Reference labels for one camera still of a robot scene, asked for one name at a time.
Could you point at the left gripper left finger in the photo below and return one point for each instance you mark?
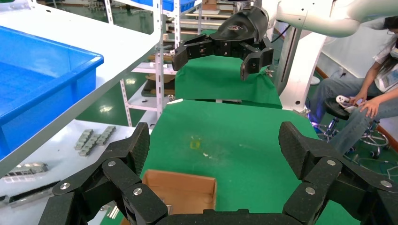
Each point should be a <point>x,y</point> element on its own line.
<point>115,177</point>

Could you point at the operator right hand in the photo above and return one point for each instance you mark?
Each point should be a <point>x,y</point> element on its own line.
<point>359,98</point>

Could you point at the short silver metal rail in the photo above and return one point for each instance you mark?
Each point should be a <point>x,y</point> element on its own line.
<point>28,169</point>

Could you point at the dark metal rail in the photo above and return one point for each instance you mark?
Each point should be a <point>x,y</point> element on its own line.
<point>34,192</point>

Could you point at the blue storage bin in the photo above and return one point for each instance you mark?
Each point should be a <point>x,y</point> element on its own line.
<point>169,4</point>

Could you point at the green cloth covered table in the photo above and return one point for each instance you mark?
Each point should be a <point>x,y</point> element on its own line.
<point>217,80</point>

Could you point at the black round swivel stool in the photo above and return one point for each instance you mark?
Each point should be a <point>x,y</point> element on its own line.
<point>334,110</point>

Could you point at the white robot torso column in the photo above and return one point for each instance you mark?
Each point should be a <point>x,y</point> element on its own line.
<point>298,71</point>

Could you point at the blue plastic tray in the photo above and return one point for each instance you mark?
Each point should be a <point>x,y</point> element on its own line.
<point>46,102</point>

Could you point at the green table cloth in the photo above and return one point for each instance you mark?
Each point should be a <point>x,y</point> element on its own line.
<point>233,139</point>

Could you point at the operator right forearm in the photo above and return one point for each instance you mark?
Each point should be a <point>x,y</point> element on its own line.
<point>371,80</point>

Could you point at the shallow cardboard box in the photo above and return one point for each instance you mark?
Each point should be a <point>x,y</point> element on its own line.
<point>180,189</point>

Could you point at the silver binder clip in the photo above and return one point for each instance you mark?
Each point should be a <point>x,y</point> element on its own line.
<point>112,212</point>
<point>269,73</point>
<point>176,101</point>

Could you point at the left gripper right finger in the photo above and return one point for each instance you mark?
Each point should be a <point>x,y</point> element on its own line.
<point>329,177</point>

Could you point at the white metal shelf board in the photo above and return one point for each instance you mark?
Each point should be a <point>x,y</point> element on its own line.
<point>108,40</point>

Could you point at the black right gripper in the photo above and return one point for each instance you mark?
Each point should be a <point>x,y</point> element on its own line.
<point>242,28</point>

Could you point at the seated person in jeans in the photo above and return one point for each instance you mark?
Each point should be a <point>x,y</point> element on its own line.
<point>348,130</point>

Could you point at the operator left forearm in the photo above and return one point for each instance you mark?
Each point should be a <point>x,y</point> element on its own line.
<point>388,97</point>

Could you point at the white background storage rack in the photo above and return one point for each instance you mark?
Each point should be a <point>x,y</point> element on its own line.
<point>177,18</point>

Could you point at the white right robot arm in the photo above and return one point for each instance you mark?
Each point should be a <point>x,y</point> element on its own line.
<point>311,18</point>

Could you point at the white handheld controller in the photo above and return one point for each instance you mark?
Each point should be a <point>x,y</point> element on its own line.
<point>342,100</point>

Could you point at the perforated white shelf post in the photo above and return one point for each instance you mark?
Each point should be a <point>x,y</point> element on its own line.
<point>159,77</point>
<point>126,102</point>

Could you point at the operator left hand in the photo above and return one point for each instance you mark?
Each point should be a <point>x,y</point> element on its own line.
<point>371,108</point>

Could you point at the grey toothed connector strip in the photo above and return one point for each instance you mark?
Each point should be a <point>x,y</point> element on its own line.
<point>84,139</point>
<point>90,146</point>
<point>106,135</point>

